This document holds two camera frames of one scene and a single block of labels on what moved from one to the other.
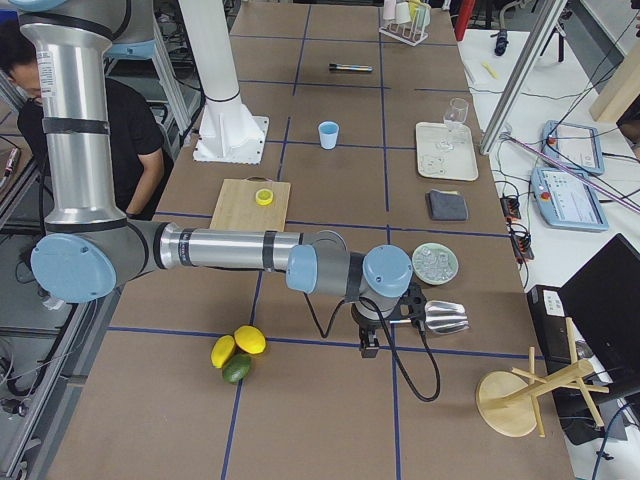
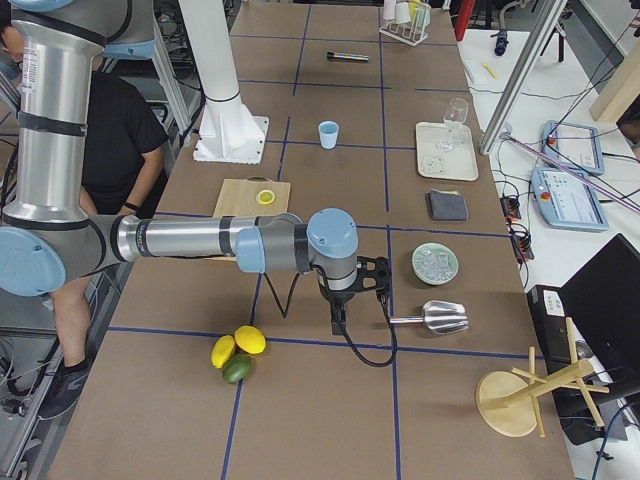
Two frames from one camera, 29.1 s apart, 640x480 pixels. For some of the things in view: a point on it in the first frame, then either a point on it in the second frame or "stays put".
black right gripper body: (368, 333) to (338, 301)
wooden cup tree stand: (508, 403) stays put
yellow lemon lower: (222, 350) stays put
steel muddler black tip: (349, 67) to (352, 57)
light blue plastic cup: (328, 134) stays put
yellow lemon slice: (264, 197) stays put
